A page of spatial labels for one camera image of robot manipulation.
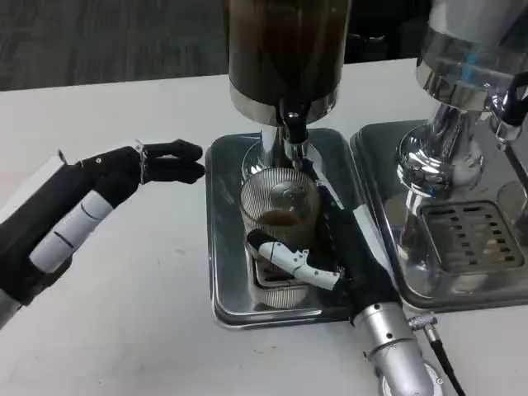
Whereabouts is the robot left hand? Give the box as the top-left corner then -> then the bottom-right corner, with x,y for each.
0,139 -> 206,307

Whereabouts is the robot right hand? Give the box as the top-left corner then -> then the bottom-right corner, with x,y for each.
246,177 -> 403,327

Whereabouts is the clear ribbed glass cup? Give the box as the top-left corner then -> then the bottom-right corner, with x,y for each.
239,167 -> 323,267

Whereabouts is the steel dispenser drip tray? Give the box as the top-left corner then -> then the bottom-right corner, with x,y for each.
349,121 -> 528,314
205,127 -> 398,330

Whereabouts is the clear steel drink dispenser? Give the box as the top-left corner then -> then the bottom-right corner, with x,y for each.
395,0 -> 528,211

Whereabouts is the dark coffee drink dispenser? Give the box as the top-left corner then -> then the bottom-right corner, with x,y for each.
226,0 -> 351,195

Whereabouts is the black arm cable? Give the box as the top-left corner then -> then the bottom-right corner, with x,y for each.
406,314 -> 468,396

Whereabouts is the black handled dispenser tap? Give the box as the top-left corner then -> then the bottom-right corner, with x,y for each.
280,98 -> 310,171
490,72 -> 528,145

